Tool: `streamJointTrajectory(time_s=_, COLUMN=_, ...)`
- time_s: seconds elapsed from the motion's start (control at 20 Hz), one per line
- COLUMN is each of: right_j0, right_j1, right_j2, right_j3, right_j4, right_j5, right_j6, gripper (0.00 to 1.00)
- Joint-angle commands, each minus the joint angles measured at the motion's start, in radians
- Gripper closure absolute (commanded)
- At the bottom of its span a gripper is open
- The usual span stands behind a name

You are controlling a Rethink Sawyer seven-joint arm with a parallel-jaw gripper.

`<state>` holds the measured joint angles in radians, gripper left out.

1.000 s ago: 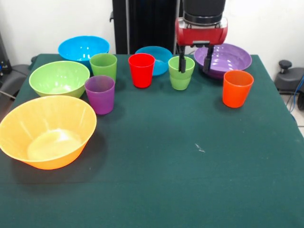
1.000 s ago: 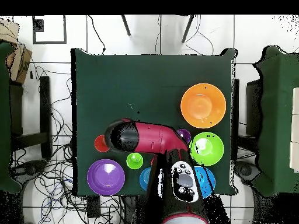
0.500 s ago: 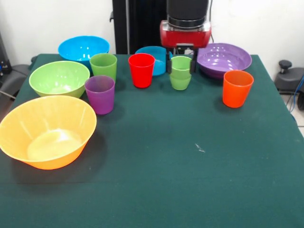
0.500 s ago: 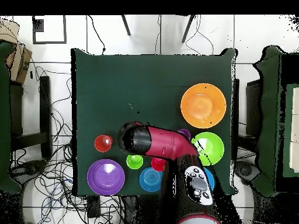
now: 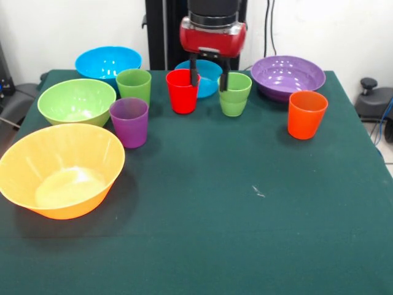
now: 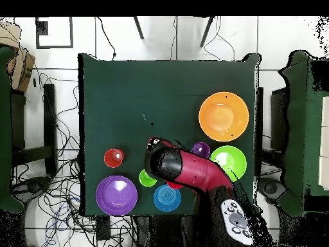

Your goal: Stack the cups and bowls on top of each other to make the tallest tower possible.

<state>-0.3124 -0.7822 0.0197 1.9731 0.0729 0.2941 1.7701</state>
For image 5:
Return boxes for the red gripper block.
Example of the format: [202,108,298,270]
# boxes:
[179,17,248,92]

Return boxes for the red plastic cup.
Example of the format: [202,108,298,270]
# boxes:
[165,69,201,115]

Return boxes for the orange plastic cup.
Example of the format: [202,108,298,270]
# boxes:
[287,90,329,141]

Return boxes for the small blue plastic bowl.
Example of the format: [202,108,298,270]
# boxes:
[174,59,224,99]

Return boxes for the ridged green plastic cup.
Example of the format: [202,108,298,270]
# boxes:
[217,73,253,117]

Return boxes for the smooth green plastic cup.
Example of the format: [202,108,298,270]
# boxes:
[115,68,152,107]

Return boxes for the purple plastic bowl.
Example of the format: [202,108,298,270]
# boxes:
[250,55,327,104]

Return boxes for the purple plastic cup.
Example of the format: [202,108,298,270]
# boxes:
[109,97,150,149]

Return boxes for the large blue plastic bowl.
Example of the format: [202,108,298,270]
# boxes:
[74,45,143,89]

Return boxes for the green plastic bowl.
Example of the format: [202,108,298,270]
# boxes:
[37,78,117,128]

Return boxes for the dark green tablecloth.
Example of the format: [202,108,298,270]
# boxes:
[0,69,393,295]

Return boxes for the orange plastic bowl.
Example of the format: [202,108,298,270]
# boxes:
[0,123,126,221]

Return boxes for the black equipment box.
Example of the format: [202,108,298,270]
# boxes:
[0,41,16,99]

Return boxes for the black wall cable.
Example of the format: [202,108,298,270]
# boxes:
[265,0,279,58]

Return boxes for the grey pedestal foot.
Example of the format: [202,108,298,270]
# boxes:
[356,77,393,124]
[0,82,41,128]

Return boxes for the blue cable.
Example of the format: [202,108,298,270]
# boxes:
[371,98,393,145]

